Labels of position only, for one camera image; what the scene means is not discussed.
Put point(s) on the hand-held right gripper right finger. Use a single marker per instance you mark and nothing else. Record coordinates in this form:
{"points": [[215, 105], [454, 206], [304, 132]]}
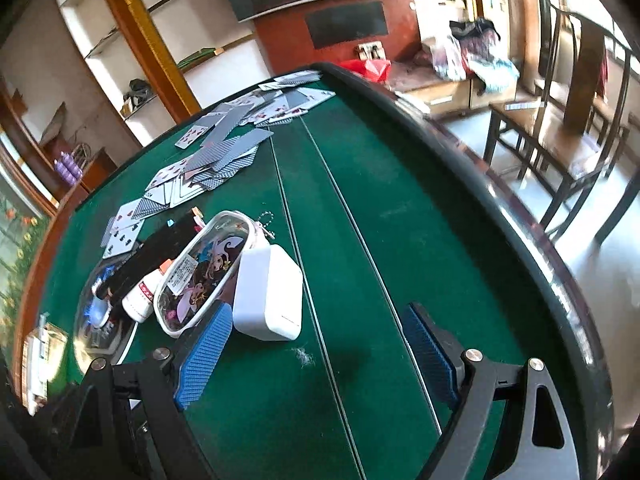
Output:
{"points": [[431, 355]]}

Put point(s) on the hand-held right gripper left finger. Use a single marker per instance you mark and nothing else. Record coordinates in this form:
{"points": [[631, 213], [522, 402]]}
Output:
{"points": [[206, 355]]}

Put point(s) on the clear cartoon print pencil case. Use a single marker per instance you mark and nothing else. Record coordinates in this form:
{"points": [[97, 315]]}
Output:
{"points": [[200, 270]]}

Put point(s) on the white power adapter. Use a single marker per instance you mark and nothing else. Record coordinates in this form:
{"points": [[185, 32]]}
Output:
{"points": [[267, 295]]}

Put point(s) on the white bottle with red label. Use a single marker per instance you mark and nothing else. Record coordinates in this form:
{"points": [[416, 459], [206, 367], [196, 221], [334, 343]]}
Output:
{"points": [[141, 296]]}

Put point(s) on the black pen with red end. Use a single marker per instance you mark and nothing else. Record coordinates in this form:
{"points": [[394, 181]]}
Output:
{"points": [[167, 255]]}

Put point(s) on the black pen with yellow end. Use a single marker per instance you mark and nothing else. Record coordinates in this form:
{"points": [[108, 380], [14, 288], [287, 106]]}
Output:
{"points": [[150, 260]]}

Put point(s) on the black pen with blue end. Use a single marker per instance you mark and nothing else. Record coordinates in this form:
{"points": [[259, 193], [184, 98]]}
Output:
{"points": [[132, 255]]}

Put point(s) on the white tray with gold edge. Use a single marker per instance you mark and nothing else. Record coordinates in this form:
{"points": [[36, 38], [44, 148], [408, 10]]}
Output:
{"points": [[42, 365]]}

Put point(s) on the table centre dice console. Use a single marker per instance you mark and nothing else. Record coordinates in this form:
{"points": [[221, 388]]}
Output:
{"points": [[95, 330]]}

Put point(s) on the scattered playing cards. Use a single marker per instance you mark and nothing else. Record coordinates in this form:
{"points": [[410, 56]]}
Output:
{"points": [[220, 150]]}

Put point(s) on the brown wooden sideboard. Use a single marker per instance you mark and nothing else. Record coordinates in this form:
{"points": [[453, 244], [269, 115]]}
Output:
{"points": [[75, 170]]}

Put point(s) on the purple bottles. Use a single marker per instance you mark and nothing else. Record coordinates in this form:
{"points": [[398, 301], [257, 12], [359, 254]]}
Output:
{"points": [[67, 167]]}

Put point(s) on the dark wooden chair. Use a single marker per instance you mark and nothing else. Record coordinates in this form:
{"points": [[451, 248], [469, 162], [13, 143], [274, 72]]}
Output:
{"points": [[560, 130]]}

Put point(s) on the dark bundle on shelf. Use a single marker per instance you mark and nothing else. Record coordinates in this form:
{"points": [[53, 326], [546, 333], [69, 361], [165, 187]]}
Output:
{"points": [[139, 94]]}

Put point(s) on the red plastic bag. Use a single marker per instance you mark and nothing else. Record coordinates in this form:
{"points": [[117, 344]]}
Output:
{"points": [[367, 67]]}

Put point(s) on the green flat item on shelf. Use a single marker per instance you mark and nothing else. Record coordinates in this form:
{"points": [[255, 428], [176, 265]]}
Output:
{"points": [[197, 57]]}

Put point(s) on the pile of clothes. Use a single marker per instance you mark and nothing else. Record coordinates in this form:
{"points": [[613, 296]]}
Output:
{"points": [[470, 55]]}

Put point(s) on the wall power socket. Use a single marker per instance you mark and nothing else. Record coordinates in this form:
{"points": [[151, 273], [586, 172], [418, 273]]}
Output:
{"points": [[370, 51]]}

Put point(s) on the white wall shelf unit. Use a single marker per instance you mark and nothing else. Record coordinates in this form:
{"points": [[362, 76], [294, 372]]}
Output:
{"points": [[150, 35]]}

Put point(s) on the dark wall panel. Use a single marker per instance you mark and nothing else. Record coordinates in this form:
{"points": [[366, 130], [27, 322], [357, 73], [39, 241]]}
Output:
{"points": [[345, 22]]}

